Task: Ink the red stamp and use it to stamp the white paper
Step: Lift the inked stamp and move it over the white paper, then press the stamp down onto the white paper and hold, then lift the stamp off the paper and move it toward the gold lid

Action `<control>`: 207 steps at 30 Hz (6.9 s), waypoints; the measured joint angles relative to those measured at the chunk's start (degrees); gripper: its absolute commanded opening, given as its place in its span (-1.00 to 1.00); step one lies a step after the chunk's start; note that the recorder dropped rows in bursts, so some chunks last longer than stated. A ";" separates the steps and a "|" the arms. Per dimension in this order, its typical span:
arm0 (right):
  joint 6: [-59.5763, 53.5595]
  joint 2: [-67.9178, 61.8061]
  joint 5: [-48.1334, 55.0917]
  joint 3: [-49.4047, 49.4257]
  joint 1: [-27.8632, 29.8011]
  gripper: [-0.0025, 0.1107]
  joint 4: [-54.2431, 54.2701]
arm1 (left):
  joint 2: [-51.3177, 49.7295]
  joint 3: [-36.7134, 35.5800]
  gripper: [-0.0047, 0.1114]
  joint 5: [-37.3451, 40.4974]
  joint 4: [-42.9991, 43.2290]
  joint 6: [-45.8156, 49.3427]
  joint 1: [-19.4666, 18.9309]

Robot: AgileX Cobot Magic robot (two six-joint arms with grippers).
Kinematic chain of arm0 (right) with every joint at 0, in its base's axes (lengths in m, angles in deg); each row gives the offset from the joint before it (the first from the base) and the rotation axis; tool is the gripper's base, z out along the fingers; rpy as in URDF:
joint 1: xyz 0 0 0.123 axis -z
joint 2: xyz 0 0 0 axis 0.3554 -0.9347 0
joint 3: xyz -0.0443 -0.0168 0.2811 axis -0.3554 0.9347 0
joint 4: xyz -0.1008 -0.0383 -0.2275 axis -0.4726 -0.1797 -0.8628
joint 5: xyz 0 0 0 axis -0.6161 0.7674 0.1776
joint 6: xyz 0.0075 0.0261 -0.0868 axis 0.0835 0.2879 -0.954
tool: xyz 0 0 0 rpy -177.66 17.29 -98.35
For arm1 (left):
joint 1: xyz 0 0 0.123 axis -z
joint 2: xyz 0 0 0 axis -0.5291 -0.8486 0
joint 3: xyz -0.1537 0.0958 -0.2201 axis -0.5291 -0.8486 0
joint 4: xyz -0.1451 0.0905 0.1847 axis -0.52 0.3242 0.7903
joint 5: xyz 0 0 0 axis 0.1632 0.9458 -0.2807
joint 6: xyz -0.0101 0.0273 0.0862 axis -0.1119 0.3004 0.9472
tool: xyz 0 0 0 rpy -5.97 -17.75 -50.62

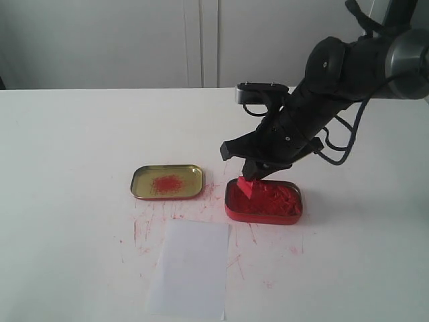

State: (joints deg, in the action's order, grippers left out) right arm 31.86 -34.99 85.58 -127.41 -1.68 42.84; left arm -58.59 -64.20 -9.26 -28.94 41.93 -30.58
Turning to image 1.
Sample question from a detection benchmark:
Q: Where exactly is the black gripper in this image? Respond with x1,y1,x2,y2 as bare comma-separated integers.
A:
220,85,349,181

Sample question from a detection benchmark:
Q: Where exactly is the red rubber stamp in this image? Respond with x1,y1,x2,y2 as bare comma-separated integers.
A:
237,176,254,199

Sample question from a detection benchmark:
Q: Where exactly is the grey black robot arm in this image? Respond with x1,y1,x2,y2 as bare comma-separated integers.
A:
220,1,428,180

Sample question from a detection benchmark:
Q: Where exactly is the red ink tin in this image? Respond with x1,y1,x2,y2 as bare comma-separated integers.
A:
225,178,303,225

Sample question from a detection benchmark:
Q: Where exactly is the gold tin lid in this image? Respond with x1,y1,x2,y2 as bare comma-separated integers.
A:
130,164,204,201

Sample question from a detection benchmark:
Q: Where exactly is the white paper sheet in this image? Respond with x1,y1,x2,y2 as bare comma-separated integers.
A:
145,219,229,320

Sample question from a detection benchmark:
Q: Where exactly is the white cabinet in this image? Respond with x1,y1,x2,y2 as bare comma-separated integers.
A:
1,1,363,89

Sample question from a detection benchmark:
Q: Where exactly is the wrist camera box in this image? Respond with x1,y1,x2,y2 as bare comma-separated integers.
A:
235,82,289,105

